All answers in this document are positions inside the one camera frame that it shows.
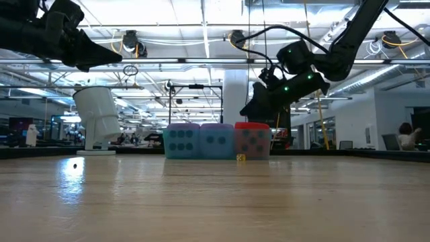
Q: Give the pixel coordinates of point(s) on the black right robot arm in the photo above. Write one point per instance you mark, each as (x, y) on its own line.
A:
(352, 37)

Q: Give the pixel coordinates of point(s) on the white cylinder camera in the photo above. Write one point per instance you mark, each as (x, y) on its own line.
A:
(97, 111)

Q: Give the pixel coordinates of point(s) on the black background robot arm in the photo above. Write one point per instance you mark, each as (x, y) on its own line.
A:
(156, 138)

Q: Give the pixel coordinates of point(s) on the red foam die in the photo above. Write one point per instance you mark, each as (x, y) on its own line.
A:
(252, 141)

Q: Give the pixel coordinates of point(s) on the black rectangular screen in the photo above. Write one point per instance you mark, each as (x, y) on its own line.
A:
(284, 117)

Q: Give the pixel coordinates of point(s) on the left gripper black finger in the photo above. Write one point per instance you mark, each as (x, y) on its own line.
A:
(97, 55)

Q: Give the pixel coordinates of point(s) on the person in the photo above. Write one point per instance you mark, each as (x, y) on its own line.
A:
(408, 139)
(134, 139)
(121, 139)

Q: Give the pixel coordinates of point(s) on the small black ceiling reel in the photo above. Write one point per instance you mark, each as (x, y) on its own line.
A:
(168, 85)

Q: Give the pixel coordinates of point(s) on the grey office chair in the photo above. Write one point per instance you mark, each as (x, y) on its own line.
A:
(391, 142)

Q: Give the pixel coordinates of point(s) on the purple foam die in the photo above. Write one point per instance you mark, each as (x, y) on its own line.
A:
(216, 141)
(183, 141)

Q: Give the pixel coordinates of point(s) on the white round column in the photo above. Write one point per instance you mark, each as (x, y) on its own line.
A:
(231, 97)

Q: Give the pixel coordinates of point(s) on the black aluminium table frame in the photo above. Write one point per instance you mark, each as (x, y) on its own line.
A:
(50, 153)

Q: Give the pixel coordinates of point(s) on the dark monitor screen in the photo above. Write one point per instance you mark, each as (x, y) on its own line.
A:
(20, 123)

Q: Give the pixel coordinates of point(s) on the small yellow translucent die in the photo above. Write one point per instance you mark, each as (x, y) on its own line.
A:
(241, 157)

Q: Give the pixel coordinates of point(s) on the small black monitor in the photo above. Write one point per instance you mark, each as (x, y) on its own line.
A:
(346, 145)

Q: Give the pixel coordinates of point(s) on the silver ventilation duct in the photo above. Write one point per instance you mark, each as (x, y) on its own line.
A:
(366, 79)

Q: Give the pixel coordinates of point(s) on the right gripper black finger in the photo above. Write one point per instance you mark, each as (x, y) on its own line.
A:
(261, 92)
(257, 109)

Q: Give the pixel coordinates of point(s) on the white bottle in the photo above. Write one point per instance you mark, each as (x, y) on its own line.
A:
(32, 136)

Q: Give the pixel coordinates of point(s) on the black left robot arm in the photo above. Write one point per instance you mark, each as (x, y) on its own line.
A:
(20, 37)

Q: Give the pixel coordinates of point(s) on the long ceiling light rail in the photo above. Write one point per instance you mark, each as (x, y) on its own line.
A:
(215, 61)

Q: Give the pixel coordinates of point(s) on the teal translucent plastic bin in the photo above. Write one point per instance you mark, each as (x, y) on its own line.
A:
(201, 156)

